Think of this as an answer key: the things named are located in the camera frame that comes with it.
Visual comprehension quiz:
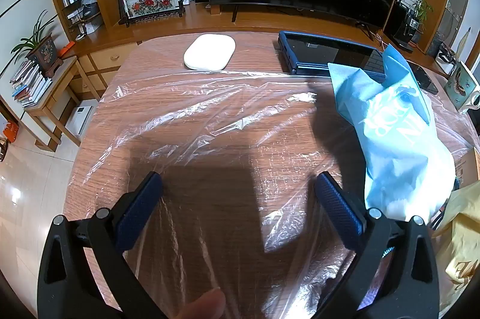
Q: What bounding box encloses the clear plastic table sheet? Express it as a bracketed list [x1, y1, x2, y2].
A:
[65, 32, 480, 319]

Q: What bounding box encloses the stack of books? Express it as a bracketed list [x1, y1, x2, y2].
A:
[9, 58, 53, 107]

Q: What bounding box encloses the small green potted plant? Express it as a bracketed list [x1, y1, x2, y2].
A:
[410, 0, 434, 23]

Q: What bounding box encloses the wooden side table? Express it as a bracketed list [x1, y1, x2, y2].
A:
[23, 55, 102, 153]

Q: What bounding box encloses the light blue plastic bag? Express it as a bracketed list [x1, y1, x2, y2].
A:
[327, 44, 456, 222]

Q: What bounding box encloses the framed red flower picture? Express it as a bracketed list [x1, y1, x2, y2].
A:
[119, 0, 186, 27]

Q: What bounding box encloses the orange box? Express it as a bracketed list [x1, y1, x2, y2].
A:
[2, 120, 19, 141]

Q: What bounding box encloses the white oval case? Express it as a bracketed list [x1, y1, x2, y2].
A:
[183, 34, 236, 71]

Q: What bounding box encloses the white floor appliance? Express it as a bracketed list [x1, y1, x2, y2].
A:
[64, 105, 94, 136]

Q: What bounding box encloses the cardboard box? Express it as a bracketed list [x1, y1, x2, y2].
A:
[454, 147, 480, 188]

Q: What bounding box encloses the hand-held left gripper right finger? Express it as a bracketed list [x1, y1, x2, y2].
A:
[311, 171, 440, 319]

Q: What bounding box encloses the black keyboard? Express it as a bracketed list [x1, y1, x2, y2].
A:
[407, 62, 439, 95]

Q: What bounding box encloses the tall wall picture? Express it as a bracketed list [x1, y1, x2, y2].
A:
[437, 0, 473, 57]

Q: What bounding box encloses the blue framed dark tray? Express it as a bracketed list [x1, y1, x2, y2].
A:
[277, 30, 391, 77]

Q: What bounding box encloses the yellow paper bag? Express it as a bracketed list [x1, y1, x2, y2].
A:
[431, 180, 480, 308]

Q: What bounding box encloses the black coffee machine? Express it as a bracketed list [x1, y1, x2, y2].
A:
[392, 2, 426, 53]

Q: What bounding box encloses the bird print mug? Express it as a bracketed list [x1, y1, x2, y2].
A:
[445, 62, 480, 114]

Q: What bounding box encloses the wooden television cabinet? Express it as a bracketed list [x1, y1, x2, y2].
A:
[60, 2, 466, 102]

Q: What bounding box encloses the potted plant in patterned pot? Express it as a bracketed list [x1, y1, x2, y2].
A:
[10, 9, 64, 79]

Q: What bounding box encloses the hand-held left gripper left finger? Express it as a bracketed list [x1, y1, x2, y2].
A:
[37, 171, 167, 319]

